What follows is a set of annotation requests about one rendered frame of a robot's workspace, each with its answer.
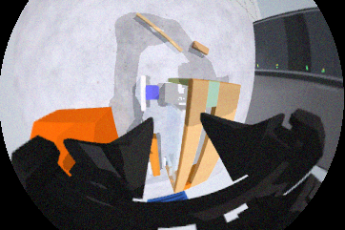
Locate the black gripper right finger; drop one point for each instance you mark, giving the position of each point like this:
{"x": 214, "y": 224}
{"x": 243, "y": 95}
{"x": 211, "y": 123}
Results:
{"x": 237, "y": 143}

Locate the small blue block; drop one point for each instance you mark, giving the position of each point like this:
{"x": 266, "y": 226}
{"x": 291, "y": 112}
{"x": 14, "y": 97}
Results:
{"x": 151, "y": 92}

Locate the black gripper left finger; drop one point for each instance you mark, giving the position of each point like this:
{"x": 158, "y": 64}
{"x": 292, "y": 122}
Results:
{"x": 127, "y": 157}

